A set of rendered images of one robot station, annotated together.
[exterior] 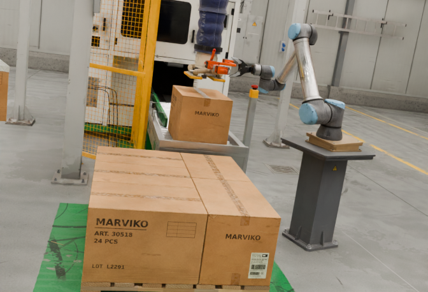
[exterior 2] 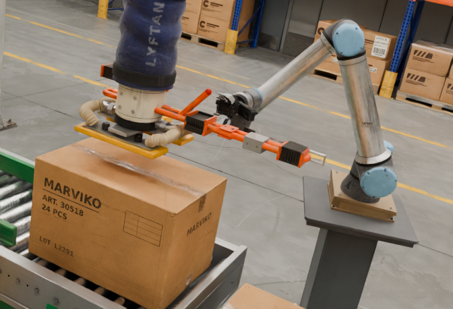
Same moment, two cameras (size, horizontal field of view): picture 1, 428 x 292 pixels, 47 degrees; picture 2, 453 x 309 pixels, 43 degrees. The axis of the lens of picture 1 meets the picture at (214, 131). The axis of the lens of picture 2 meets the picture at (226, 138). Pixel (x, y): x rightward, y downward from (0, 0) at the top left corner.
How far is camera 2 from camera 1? 3.08 m
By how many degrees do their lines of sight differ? 53
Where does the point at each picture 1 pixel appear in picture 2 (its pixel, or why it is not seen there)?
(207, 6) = not seen: outside the picture
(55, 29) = not seen: outside the picture
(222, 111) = (215, 204)
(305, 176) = (335, 261)
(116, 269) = not seen: outside the picture
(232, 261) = not seen: outside the picture
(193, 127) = (183, 260)
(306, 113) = (381, 183)
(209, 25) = (171, 27)
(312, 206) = (351, 299)
